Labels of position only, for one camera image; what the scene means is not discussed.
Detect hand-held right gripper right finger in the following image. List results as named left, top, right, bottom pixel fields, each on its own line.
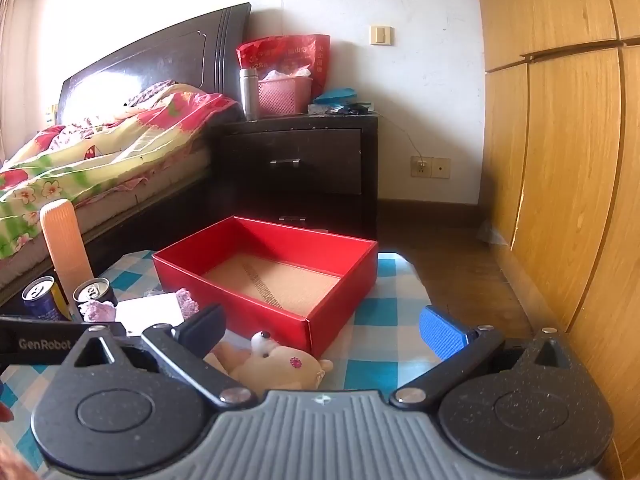
left=390, top=305, right=587, bottom=409

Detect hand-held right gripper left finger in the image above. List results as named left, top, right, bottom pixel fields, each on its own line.
left=60, top=304, right=257, bottom=409

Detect purple fluffy cloth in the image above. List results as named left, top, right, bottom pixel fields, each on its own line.
left=80, top=287, right=202, bottom=325

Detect white sponge block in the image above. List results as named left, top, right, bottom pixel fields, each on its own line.
left=114, top=292, right=187, bottom=337

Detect cream teddy bear plush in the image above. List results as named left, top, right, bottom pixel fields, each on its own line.
left=205, top=330, right=335, bottom=394

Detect red cardboard box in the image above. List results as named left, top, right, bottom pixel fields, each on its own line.
left=152, top=216, right=379, bottom=361

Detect blue drink can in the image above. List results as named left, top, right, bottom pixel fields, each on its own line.
left=21, top=276, right=72, bottom=322

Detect blue checkered cloth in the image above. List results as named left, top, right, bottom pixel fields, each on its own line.
left=0, top=250, right=438, bottom=479

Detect dark red drink can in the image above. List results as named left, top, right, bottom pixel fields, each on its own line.
left=73, top=278, right=119, bottom=311

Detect peach ribbed cup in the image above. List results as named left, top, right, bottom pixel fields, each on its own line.
left=40, top=199, right=95, bottom=312

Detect clear plastic bag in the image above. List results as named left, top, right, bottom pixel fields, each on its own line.
left=477, top=220, right=511, bottom=246

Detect beige mattress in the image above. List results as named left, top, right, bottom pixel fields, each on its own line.
left=70, top=147, right=212, bottom=242

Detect dark wooden nightstand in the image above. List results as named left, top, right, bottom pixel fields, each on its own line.
left=212, top=110, right=380, bottom=242

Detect floral blanket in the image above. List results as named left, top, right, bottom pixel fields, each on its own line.
left=0, top=81, right=241, bottom=261

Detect wooden wardrobe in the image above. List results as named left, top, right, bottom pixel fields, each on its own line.
left=472, top=0, right=640, bottom=480

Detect steel thermos bottle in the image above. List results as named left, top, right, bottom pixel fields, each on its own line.
left=238, top=67, right=260, bottom=121

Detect dark patterned pillow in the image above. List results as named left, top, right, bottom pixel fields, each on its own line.
left=125, top=80, right=177, bottom=109

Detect pink plastic basket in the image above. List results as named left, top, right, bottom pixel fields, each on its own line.
left=257, top=76, right=314, bottom=116

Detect beige curtain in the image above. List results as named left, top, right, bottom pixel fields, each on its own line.
left=0, top=0, right=22, bottom=162

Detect white crumpled tissue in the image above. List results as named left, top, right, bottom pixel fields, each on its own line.
left=261, top=69, right=312, bottom=82

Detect dark wooden bed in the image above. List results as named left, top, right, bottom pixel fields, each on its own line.
left=0, top=2, right=252, bottom=307

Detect red plastic bag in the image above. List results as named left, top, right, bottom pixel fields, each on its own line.
left=236, top=34, right=331, bottom=104

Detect beige wall outlet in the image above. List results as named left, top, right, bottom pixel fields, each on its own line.
left=411, top=156, right=451, bottom=180

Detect nightstand drawer with handle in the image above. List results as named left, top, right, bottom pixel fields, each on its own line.
left=225, top=194, right=364, bottom=234
left=222, top=128, right=363, bottom=197

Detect white charger cable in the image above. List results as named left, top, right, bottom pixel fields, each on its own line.
left=377, top=111, right=429, bottom=169

